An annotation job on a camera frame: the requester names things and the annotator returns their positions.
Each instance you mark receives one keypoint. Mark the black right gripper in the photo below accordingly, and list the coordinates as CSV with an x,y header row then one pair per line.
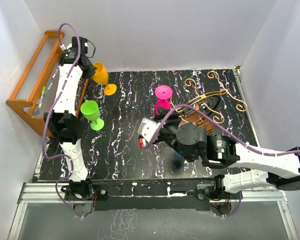
x,y
172,118

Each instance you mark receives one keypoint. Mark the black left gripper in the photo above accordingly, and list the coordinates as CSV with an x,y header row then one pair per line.
x,y
91,72

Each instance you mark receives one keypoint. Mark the orange wine glass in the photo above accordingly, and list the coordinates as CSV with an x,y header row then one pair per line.
x,y
101,77

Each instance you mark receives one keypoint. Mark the green wine glass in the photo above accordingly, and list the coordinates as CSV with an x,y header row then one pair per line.
x,y
91,112

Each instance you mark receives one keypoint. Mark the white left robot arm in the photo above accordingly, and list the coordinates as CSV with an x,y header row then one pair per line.
x,y
75,68

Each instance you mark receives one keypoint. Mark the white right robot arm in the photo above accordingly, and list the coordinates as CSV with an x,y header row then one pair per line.
x,y
267,167

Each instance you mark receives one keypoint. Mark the blue wine glass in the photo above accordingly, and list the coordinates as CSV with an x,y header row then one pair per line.
x,y
177,154

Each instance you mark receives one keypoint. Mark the pink wine glass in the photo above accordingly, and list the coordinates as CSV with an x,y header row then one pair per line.
x,y
164,94

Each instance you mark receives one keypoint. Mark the pink capped marker pen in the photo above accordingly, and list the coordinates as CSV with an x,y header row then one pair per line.
x,y
51,81

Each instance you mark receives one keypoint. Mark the green capped marker pen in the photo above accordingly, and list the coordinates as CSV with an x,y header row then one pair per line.
x,y
40,102

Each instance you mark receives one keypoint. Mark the wooden tiered shelf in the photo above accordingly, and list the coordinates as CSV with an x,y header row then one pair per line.
x,y
25,96

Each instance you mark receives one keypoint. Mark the gold wire wine glass rack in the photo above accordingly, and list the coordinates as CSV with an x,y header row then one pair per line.
x,y
208,103

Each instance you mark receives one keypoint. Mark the aluminium frame rail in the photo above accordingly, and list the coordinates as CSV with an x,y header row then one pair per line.
x,y
262,214

